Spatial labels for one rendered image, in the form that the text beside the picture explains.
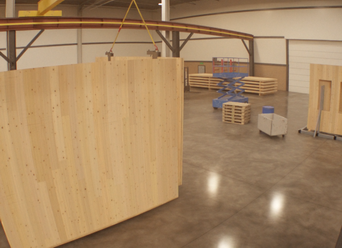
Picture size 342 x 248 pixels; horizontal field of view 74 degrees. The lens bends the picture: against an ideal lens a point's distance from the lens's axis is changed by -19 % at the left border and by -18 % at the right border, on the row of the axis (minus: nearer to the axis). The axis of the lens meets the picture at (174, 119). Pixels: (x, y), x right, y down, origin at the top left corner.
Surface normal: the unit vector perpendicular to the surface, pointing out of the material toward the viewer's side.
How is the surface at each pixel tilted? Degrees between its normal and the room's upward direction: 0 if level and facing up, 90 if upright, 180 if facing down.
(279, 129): 90
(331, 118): 90
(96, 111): 90
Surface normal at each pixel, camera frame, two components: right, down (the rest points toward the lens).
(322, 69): -0.72, 0.16
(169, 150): 0.70, 0.15
